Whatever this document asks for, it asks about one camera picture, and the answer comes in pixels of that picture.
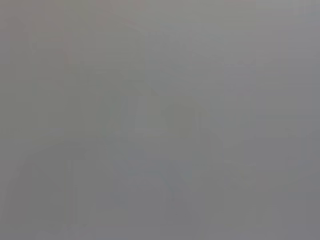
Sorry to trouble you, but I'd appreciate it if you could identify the clear plastic measuring cup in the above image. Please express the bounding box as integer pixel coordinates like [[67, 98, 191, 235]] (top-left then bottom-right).
[[0, 0, 320, 240]]

